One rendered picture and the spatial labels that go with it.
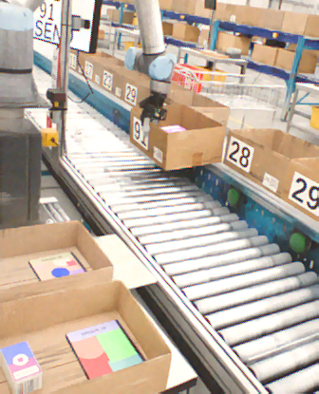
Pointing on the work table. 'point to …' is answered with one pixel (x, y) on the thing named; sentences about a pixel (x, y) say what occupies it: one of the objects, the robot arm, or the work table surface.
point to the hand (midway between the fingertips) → (146, 134)
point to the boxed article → (21, 368)
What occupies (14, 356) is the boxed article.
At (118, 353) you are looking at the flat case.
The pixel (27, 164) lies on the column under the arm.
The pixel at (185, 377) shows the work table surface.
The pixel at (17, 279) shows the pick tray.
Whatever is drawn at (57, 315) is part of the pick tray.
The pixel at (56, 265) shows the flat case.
